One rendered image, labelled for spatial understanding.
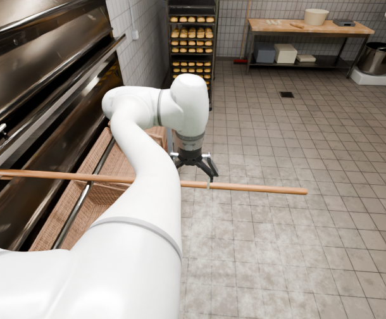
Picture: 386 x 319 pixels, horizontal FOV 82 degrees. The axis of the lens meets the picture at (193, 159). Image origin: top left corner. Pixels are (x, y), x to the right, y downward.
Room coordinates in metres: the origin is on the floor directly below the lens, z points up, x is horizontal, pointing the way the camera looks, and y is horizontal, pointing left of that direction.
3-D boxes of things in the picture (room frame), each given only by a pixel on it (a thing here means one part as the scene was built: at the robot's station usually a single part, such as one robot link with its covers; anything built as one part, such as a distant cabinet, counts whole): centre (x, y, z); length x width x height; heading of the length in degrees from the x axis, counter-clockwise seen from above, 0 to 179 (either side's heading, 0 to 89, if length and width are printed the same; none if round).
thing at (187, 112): (0.55, 0.02, 1.65); 0.13 x 0.11 x 0.16; 84
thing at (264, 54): (5.09, -1.51, 0.35); 0.50 x 0.36 x 0.24; 176
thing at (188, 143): (0.55, 0.01, 1.55); 0.09 x 0.09 x 0.06
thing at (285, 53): (5.06, -1.93, 0.35); 0.50 x 0.36 x 0.24; 178
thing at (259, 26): (5.04, -2.21, 0.45); 2.20 x 0.80 x 0.90; 86
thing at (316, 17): (5.11, -2.37, 1.01); 0.43 x 0.43 x 0.21
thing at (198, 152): (0.55, 0.01, 1.47); 0.08 x 0.07 x 0.09; 86
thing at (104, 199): (0.70, 0.58, 0.72); 0.56 x 0.49 x 0.28; 177
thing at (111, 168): (1.29, 0.54, 0.72); 0.56 x 0.49 x 0.28; 175
